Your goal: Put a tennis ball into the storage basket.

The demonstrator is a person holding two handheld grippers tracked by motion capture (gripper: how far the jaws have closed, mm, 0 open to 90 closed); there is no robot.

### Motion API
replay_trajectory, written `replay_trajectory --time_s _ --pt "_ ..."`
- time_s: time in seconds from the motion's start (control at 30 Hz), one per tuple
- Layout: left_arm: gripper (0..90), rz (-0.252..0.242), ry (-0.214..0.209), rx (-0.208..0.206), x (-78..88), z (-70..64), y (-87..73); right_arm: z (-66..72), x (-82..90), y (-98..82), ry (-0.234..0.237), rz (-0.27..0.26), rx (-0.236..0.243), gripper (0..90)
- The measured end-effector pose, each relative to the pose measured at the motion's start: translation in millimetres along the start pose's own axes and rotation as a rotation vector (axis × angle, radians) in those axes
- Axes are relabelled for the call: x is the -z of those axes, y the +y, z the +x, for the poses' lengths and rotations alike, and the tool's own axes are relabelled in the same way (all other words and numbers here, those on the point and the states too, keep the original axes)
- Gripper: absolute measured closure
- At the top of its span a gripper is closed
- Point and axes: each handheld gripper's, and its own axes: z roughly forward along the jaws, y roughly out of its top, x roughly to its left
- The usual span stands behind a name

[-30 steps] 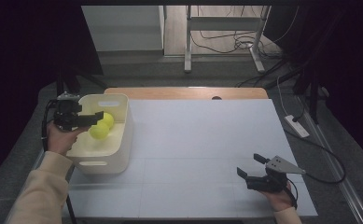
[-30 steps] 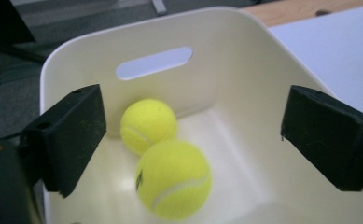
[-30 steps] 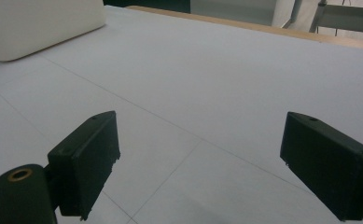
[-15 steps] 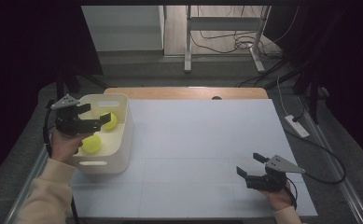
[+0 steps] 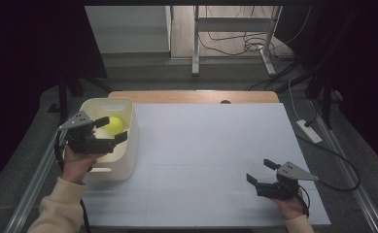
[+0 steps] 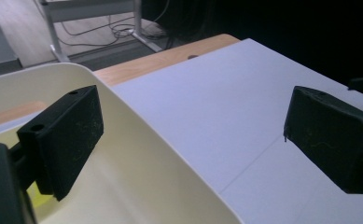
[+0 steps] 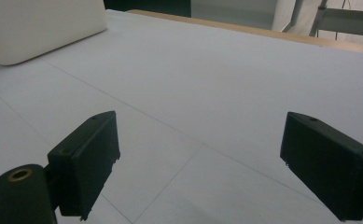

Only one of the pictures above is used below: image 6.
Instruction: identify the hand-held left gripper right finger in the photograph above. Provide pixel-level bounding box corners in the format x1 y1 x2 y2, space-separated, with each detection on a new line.
283 85 363 195

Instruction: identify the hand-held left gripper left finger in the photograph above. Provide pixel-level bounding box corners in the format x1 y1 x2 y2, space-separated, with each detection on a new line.
16 84 105 202

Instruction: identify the yellow tennis ball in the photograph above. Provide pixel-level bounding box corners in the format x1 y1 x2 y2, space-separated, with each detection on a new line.
26 181 57 210

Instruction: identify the white plastic bin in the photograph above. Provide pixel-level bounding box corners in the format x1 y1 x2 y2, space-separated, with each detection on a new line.
0 62 244 224

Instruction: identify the dark curtain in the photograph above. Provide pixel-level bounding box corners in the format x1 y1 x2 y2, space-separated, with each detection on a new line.
141 0 363 87

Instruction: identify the white table mat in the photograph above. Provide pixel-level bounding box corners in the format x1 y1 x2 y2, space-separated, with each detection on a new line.
110 37 363 224

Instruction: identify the tangle of black floor cables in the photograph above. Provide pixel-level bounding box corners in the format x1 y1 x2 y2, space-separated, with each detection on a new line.
57 0 177 48

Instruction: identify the white metal desk frame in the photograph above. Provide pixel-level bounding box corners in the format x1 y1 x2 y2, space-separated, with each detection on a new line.
38 0 164 63

